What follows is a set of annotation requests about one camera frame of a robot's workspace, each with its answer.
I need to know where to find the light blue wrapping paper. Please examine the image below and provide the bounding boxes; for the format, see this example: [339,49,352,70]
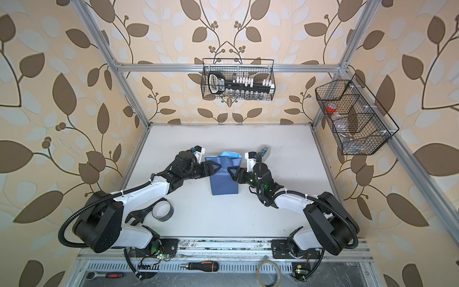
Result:
[205,152,242,196]

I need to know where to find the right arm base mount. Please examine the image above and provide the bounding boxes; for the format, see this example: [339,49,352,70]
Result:
[271,239,321,259]

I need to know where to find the black socket set rail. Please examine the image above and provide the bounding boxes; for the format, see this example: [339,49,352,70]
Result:
[207,71,276,96]

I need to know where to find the right wire basket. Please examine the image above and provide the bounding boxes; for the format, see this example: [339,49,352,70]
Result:
[315,74,399,155]

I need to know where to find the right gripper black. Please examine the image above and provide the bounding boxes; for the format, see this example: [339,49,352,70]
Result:
[228,166,264,193]

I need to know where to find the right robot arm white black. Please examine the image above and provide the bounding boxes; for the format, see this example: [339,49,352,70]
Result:
[227,163,360,258]

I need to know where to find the grey duct tape roll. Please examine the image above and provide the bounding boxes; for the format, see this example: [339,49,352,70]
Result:
[151,200,174,222]

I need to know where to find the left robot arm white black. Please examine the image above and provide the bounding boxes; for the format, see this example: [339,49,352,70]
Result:
[58,147,221,253]

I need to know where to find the red handled ratchet wrench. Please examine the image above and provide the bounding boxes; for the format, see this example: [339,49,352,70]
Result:
[85,271,124,281]

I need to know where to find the black orange screwdriver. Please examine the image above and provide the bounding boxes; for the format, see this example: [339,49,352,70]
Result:
[180,261,219,272]

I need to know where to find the back wire basket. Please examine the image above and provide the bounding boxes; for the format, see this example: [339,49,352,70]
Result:
[200,57,276,101]

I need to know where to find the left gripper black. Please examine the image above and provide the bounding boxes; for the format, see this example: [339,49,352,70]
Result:
[182,160,223,182]

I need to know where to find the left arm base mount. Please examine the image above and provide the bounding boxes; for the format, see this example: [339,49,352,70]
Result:
[128,238,179,258]

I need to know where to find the wire basket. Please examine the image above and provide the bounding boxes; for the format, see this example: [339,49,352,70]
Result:
[200,57,276,101]
[315,74,399,155]

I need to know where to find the grey tape dispenser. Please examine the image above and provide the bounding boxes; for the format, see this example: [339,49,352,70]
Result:
[259,145,271,157]

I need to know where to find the clear tape roll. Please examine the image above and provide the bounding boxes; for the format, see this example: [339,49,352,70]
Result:
[256,259,282,287]

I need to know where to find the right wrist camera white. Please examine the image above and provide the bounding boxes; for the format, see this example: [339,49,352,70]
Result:
[245,151,257,169]

